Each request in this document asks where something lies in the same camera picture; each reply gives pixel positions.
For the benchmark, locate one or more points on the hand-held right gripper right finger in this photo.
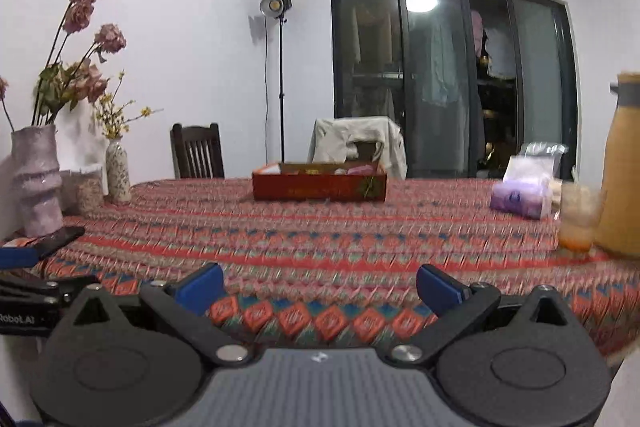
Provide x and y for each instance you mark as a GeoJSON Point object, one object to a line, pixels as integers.
{"type": "Point", "coordinates": [440, 289]}

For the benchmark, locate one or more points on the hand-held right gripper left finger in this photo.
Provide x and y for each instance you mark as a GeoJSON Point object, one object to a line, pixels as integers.
{"type": "Point", "coordinates": [200, 287]}

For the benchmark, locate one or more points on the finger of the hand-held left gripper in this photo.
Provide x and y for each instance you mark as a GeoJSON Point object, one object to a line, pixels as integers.
{"type": "Point", "coordinates": [17, 258]}
{"type": "Point", "coordinates": [40, 289]}

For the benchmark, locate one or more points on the orange cardboard box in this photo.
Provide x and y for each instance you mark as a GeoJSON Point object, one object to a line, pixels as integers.
{"type": "Point", "coordinates": [320, 189]}

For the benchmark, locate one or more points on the black smartphone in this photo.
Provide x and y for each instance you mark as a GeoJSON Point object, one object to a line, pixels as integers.
{"type": "Point", "coordinates": [62, 239]}

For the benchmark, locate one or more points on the large grey ceramic vase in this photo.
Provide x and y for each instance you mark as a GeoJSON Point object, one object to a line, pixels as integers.
{"type": "Point", "coordinates": [37, 182]}

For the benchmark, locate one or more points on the glass jar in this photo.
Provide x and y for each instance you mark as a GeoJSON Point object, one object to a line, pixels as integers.
{"type": "Point", "coordinates": [89, 194]}

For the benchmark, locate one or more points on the purple tissue pack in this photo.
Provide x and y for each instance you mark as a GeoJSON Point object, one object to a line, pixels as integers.
{"type": "Point", "coordinates": [517, 202]}

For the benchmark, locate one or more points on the dark wooden chair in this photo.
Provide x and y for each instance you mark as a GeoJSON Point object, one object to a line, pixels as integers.
{"type": "Point", "coordinates": [197, 154]}

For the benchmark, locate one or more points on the small patterned vase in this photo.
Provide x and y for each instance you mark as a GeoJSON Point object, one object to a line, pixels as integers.
{"type": "Point", "coordinates": [118, 172]}

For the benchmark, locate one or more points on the bagged bread rolls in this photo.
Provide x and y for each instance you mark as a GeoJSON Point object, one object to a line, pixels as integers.
{"type": "Point", "coordinates": [555, 192]}

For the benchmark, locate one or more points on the drinking glass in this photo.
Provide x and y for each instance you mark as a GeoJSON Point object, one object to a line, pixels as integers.
{"type": "Point", "coordinates": [579, 217]}

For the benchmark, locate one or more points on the clear plastic bag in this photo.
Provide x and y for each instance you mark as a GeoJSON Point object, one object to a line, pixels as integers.
{"type": "Point", "coordinates": [535, 164]}

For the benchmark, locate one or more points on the jacket-draped wooden chair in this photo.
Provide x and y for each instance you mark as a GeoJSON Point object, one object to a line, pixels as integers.
{"type": "Point", "coordinates": [365, 151]}

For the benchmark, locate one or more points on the yellow flower sprigs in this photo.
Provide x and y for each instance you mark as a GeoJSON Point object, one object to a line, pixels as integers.
{"type": "Point", "coordinates": [115, 112]}

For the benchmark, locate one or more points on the beige jacket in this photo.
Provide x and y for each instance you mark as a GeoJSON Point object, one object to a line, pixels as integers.
{"type": "Point", "coordinates": [330, 142]}

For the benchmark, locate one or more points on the dried pink roses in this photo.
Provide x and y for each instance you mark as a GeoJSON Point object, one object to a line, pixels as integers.
{"type": "Point", "coordinates": [82, 79]}

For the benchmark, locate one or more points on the yellow thermos jug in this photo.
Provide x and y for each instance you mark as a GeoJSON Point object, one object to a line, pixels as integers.
{"type": "Point", "coordinates": [622, 187]}

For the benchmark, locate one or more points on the black-framed sliding glass door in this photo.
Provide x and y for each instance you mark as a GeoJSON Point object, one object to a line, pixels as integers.
{"type": "Point", "coordinates": [370, 72]}

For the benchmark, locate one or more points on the hanging white garment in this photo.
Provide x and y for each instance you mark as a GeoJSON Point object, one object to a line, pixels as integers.
{"type": "Point", "coordinates": [499, 54]}

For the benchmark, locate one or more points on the light stand tripod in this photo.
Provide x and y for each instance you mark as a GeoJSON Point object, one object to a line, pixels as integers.
{"type": "Point", "coordinates": [275, 4]}

